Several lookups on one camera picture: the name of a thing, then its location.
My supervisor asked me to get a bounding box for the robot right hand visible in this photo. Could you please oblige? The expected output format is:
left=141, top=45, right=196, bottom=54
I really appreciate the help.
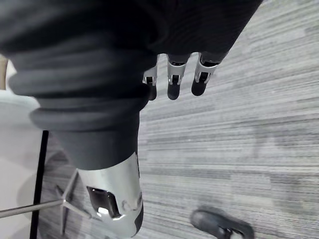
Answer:
left=0, top=0, right=264, bottom=239

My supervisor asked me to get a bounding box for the dark robot foot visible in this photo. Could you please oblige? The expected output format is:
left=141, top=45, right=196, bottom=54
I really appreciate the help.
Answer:
left=190, top=206, right=255, bottom=239

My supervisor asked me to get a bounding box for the silver metal table leg frame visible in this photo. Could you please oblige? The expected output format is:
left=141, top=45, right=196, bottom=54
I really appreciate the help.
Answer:
left=0, top=171, right=100, bottom=236

